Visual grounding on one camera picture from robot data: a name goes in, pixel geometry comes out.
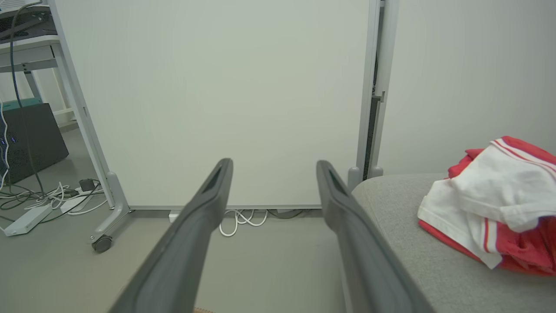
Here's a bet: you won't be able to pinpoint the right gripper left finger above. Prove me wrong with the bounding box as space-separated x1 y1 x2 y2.
109 158 234 313

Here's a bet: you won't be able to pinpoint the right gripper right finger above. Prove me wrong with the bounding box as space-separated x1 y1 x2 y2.
316 160 435 313

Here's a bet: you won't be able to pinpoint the red and white garment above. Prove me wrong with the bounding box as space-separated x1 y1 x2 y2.
417 136 556 277

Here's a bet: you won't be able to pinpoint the white power strip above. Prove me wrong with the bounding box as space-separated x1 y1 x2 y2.
4 204 53 237

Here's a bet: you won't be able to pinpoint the black computer tower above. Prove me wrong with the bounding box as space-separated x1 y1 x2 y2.
0 103 70 185

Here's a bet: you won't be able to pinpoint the teal box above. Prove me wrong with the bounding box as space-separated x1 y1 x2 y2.
0 97 44 110

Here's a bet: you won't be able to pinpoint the white grey desk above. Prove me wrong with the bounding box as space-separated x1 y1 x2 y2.
0 0 78 127

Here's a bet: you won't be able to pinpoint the black device on desk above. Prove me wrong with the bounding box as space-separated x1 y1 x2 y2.
0 5 57 43

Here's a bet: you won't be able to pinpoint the looped white cable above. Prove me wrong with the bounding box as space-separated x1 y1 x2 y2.
218 210 268 238

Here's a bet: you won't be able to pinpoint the short black floor cable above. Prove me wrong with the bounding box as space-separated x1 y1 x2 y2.
266 210 305 220

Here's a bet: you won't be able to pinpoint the tangled white floor cables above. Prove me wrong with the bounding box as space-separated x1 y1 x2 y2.
0 182 109 218

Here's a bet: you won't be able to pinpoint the white partition panel grey frame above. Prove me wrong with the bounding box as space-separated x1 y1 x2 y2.
47 0 383 254
365 0 556 180

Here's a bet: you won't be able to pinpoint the thin white hanging cable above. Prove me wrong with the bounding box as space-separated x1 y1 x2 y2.
0 99 10 192

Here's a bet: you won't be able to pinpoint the long black cable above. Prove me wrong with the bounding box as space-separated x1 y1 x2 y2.
10 2 46 196

